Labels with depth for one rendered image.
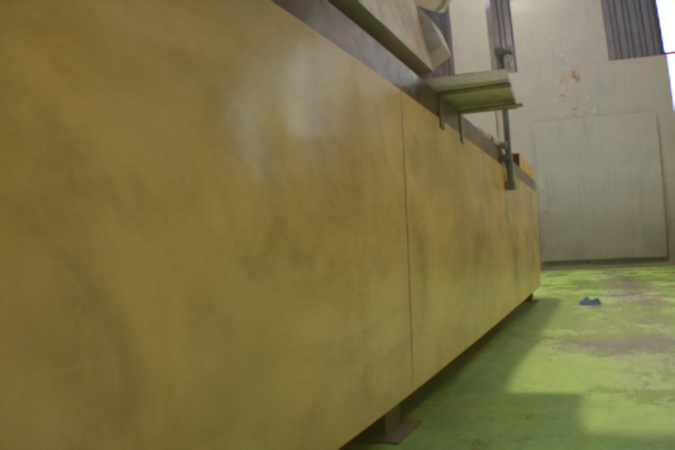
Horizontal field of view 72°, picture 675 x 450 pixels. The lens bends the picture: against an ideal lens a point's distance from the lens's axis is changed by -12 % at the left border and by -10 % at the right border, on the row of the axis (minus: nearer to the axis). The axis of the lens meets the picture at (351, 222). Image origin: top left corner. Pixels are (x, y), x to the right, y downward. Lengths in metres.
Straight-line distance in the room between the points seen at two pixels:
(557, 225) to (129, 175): 6.45
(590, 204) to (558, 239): 0.59
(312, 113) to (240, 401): 0.39
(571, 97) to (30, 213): 6.82
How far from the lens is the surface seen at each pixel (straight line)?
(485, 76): 1.31
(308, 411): 0.71
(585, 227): 6.74
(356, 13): 0.99
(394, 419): 1.12
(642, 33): 11.12
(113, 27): 0.49
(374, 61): 0.98
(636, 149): 6.85
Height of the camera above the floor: 0.38
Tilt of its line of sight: 3 degrees up
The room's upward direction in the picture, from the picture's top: 2 degrees counter-clockwise
